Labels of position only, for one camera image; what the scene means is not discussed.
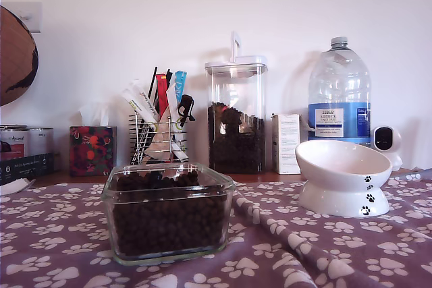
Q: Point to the square glass food container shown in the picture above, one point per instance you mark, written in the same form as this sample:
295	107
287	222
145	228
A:
168	258

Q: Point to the brown cat food kibble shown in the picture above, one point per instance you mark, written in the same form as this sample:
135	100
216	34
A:
168	220
236	153

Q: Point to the white paw print cat bowl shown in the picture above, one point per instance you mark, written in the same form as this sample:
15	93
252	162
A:
337	180

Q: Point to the black clip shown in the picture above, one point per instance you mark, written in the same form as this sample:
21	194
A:
186	102

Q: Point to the tall clear white-lidded storage jar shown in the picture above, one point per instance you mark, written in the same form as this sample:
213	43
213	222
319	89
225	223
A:
236	82

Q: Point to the narrow white sachet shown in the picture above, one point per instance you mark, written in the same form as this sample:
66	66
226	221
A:
172	102

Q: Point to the blue sachet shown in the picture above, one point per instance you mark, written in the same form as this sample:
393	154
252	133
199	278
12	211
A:
180	82

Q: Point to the red sachet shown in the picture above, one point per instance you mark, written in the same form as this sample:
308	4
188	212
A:
163	95

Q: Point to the small white carton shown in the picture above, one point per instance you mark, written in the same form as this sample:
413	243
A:
287	146

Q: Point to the white sachet green print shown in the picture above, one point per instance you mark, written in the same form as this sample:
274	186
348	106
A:
141	112

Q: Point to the thin black stick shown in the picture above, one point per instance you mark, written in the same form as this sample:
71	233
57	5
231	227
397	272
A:
152	82

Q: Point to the white tissue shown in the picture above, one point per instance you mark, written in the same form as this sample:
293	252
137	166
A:
94	114

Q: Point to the floral tissue box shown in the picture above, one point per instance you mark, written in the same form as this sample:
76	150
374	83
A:
91	156

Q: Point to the large clear water bottle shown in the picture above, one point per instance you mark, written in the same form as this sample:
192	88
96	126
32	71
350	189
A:
337	75

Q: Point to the purple paw print cloth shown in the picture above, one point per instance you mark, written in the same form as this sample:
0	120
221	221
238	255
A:
337	251

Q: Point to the plain silver tin can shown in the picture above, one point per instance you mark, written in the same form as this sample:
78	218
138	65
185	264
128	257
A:
42	139

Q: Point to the dark green box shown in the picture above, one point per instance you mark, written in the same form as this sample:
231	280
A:
27	166

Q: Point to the silver tin can red label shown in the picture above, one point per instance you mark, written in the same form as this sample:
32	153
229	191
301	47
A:
13	143

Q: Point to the brown round globe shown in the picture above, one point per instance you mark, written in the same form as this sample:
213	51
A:
17	55

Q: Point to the small white round camera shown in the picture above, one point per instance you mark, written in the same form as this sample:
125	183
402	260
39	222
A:
396	139

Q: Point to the white wall switch plate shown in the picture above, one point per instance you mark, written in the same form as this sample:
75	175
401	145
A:
33	15

